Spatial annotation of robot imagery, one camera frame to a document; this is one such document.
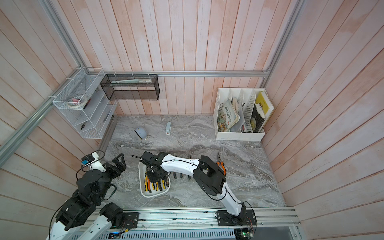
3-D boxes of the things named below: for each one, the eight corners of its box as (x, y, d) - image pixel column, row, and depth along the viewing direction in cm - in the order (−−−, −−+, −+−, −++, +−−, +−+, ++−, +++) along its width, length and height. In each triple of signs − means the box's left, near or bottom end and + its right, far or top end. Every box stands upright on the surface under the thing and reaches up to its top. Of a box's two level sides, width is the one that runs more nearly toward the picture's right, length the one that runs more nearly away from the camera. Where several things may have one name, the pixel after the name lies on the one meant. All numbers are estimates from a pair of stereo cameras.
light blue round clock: (138, 137, 109) (134, 129, 102) (142, 133, 111) (139, 125, 104) (143, 141, 107) (140, 133, 99) (148, 137, 109) (145, 129, 102)
